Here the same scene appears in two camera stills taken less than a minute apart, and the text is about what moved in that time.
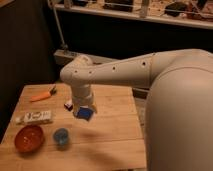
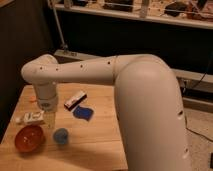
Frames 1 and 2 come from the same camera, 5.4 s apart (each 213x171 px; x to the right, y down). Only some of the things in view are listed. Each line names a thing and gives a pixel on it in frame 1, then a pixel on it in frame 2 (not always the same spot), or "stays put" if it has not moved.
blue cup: x=61 y=136 stays put
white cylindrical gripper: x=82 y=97 to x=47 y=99
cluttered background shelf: x=186 y=13 stays put
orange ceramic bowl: x=29 y=138 stays put
